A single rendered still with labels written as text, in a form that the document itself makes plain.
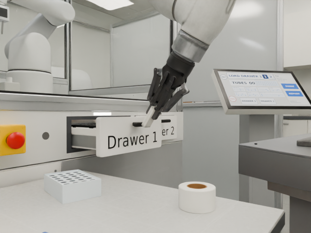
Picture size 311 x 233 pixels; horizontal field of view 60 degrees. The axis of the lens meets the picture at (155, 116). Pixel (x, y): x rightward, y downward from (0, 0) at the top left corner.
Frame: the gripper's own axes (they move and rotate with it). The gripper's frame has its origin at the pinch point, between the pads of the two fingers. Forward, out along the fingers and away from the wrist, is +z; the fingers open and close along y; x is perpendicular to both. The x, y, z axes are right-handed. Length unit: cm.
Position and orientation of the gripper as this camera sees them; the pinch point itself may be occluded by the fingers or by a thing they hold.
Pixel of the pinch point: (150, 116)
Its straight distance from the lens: 81.1
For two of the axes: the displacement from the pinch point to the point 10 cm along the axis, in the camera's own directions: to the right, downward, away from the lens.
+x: -5.9, 0.1, -8.1
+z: -4.6, 8.2, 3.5
